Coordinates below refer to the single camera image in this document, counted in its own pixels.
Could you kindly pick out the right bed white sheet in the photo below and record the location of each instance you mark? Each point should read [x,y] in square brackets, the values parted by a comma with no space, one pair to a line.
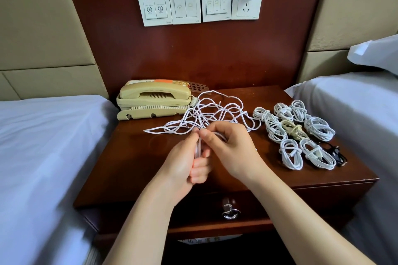
[367,125]

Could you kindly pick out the bed white sheet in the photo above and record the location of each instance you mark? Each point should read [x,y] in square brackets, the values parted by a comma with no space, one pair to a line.
[43,168]
[367,125]

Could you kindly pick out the white two-button wall switch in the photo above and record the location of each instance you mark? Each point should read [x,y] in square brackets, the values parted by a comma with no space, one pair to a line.
[154,8]

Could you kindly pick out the white double rocker wall switch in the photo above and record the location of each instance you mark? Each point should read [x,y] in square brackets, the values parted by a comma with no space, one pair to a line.
[185,7]

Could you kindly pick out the person's right forearm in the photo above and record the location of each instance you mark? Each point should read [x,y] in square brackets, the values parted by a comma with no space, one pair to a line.
[311,224]

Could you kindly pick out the dark wooden drawer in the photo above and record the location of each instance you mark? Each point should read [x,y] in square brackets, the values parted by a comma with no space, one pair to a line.
[118,218]

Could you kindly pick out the person's left forearm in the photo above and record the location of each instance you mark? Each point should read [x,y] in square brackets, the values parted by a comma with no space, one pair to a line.
[143,234]

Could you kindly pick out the white crumpled bag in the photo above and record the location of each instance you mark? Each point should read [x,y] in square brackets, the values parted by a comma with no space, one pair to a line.
[208,239]

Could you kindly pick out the white pillow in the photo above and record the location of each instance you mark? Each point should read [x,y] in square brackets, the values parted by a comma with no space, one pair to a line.
[376,55]

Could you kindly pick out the beige padded headboard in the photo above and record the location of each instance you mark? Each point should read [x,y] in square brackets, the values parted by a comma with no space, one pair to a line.
[37,19]
[354,7]

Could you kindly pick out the white triple rocker wall switch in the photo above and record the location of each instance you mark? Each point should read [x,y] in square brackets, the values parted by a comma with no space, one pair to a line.
[216,4]

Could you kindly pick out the dark wooden wall panel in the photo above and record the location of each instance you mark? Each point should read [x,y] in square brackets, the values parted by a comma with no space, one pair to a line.
[193,53]

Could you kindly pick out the left bed white sheet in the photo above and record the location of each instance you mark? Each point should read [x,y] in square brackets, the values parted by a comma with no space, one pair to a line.
[43,168]

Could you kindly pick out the person's left hand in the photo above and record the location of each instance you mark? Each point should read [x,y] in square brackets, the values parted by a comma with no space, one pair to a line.
[180,171]

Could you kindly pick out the wooden nightstand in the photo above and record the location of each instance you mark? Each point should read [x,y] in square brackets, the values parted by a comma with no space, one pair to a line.
[118,168]

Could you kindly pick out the person's right hand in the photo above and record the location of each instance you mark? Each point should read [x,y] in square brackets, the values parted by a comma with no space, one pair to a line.
[236,153]

